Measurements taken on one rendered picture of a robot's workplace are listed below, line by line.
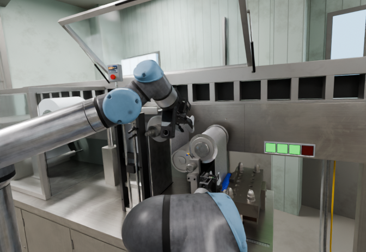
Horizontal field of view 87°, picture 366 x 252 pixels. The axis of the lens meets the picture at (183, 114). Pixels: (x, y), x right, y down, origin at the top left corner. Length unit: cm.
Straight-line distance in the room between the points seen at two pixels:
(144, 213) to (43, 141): 24
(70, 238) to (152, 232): 105
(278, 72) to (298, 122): 29
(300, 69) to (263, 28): 176
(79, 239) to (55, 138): 95
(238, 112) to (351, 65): 57
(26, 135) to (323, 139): 122
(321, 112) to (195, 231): 98
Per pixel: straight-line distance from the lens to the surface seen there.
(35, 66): 431
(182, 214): 40
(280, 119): 121
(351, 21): 277
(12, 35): 433
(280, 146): 124
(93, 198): 142
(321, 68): 122
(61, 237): 150
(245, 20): 105
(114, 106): 41
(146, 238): 41
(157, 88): 56
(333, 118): 124
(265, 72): 120
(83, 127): 45
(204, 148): 95
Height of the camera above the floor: 155
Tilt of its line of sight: 8 degrees down
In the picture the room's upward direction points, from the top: 3 degrees counter-clockwise
